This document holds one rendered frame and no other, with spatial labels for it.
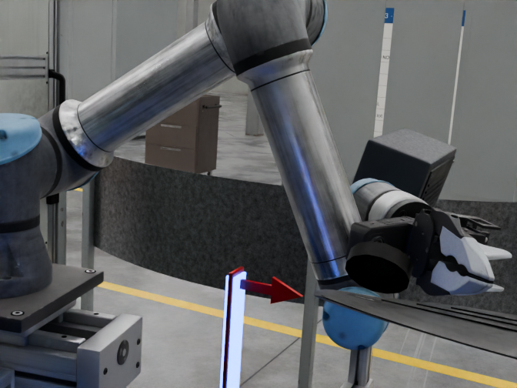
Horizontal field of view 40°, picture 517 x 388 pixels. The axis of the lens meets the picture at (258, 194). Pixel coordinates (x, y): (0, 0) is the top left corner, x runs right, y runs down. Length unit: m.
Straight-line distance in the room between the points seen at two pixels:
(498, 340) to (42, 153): 0.70
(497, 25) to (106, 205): 4.46
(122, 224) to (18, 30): 0.83
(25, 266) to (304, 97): 0.45
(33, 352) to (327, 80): 6.14
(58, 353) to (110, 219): 1.92
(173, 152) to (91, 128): 6.36
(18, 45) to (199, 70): 1.56
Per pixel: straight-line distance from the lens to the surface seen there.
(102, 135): 1.06
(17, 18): 2.51
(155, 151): 7.53
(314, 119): 0.83
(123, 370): 1.03
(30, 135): 1.00
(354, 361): 1.19
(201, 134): 7.33
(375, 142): 1.16
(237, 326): 0.64
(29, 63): 2.55
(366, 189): 0.97
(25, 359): 1.01
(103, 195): 2.91
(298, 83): 0.83
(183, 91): 1.01
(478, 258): 0.72
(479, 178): 6.65
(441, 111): 6.66
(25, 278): 1.01
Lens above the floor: 1.38
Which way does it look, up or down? 11 degrees down
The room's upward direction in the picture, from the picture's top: 4 degrees clockwise
